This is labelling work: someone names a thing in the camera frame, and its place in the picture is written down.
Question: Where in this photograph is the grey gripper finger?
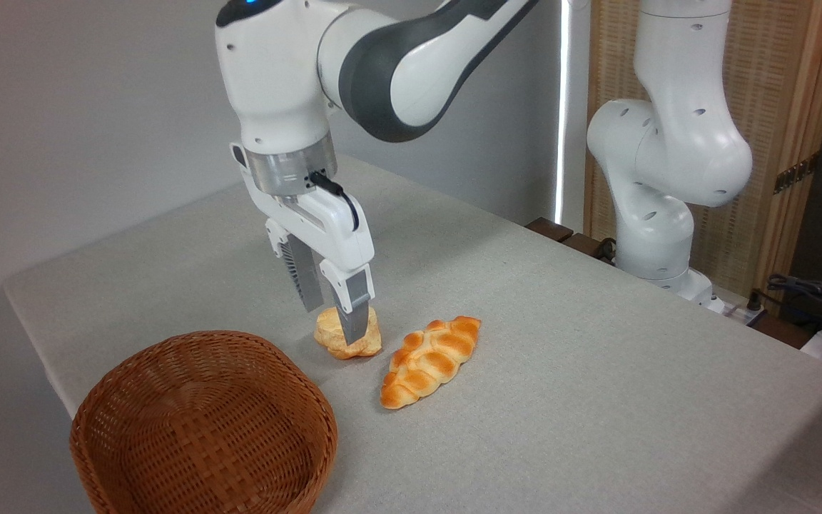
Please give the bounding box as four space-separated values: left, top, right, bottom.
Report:
263 217 325 313
319 260 377 346

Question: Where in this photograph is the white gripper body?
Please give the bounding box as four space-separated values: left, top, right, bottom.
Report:
230 142 377 288

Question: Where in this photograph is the round pale bread roll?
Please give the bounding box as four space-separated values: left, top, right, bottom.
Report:
313 306 384 361

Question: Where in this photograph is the braided golden bread loaf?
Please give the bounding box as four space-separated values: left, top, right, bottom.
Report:
380 315 483 411

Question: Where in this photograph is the brown wicker basket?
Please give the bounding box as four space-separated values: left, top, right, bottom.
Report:
69 329 340 514

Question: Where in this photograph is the dark wooden block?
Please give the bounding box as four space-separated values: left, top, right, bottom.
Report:
524 217 575 244

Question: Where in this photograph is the grey tablecloth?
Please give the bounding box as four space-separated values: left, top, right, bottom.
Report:
2 153 822 514

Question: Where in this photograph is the brass screen hinge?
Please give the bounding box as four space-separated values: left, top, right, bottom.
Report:
773 152 821 196

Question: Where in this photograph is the wooden rattan folding screen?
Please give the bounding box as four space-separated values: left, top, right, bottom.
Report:
583 0 822 316

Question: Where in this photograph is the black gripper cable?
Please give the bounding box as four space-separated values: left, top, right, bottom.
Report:
308 171 361 233

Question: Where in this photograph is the black cable bundle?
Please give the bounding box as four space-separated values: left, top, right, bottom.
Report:
765 273 822 323

